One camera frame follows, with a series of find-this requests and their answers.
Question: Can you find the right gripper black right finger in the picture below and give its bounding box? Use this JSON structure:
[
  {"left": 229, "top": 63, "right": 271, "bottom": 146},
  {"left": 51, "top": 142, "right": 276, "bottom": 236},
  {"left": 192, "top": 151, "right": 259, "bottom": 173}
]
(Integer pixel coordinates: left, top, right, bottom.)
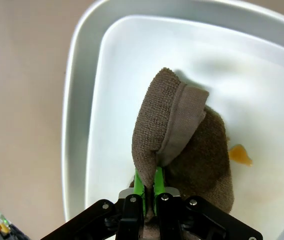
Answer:
[{"left": 153, "top": 166, "right": 264, "bottom": 240}]

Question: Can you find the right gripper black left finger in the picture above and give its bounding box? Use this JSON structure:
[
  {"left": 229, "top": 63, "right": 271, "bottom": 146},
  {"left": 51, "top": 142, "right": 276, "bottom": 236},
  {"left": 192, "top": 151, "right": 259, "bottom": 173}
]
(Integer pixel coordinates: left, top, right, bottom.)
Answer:
[{"left": 40, "top": 168, "right": 147, "bottom": 240}]

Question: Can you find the brown microfibre towel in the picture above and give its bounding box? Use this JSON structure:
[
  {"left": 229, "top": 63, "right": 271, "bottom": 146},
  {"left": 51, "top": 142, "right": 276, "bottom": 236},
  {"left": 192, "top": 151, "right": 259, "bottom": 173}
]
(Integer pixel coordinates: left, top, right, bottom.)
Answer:
[{"left": 129, "top": 66, "right": 235, "bottom": 240}]

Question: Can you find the large orange food scrap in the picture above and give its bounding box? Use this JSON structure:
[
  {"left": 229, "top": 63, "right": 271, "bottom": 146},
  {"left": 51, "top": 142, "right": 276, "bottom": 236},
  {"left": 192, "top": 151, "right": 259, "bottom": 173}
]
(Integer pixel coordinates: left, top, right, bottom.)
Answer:
[{"left": 229, "top": 144, "right": 254, "bottom": 167}]

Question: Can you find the silver metal tray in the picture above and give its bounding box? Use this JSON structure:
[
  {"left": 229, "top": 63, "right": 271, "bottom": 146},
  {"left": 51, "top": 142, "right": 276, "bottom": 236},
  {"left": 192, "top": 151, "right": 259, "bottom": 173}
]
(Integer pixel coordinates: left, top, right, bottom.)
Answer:
[{"left": 61, "top": 0, "right": 284, "bottom": 240}]

